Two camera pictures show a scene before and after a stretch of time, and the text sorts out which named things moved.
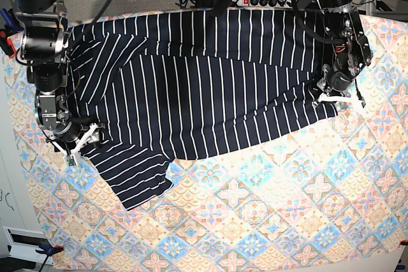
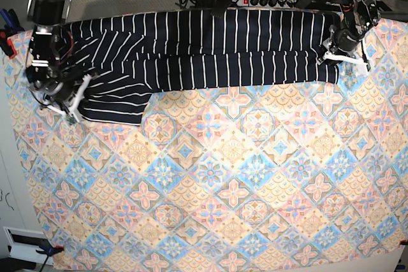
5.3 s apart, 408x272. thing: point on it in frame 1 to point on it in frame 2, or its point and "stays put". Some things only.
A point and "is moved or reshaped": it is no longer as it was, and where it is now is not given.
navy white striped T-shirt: [167, 86] is moved or reshaped
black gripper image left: [67, 133] to [59, 88]
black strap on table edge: [222, 3] stays put
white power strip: [248, 1] stays put
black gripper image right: [337, 80] to [344, 39]
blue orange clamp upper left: [11, 25] stays put
